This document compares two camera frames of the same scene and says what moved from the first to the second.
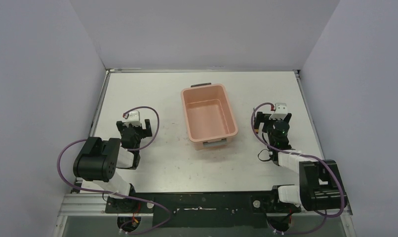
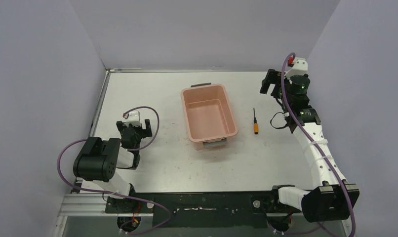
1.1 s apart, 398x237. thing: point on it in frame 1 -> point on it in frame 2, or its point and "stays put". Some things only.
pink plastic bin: (210, 119) stays put
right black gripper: (261, 117) -> (273, 77)
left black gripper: (133, 130) stays put
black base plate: (204, 210) stays put
